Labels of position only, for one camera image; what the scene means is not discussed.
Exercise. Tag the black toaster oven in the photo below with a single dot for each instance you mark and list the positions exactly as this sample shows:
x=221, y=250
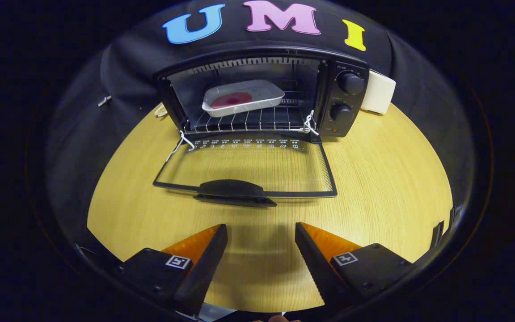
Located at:
x=344, y=100

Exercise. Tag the small white dish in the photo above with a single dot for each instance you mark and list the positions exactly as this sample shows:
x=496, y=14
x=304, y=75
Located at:
x=162, y=110

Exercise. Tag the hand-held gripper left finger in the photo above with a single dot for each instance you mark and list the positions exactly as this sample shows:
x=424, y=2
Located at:
x=204, y=268

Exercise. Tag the metal clip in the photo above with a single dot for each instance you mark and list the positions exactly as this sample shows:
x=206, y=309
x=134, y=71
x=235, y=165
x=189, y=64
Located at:
x=104, y=101

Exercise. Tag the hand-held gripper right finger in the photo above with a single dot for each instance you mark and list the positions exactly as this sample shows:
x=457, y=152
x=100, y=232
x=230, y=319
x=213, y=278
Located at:
x=318, y=264

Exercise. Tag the white bread toaster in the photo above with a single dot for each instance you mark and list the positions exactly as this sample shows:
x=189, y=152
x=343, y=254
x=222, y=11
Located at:
x=377, y=91

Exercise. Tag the black bar-shaped object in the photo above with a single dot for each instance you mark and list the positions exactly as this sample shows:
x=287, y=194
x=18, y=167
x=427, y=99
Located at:
x=437, y=235

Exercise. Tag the white square plate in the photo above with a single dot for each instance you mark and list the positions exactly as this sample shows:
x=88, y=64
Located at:
x=264, y=91

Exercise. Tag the pink ham slice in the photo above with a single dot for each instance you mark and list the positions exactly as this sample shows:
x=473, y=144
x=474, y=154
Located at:
x=231, y=100

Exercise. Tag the black backdrop cloth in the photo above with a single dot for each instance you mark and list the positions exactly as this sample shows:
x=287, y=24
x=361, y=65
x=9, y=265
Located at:
x=119, y=80

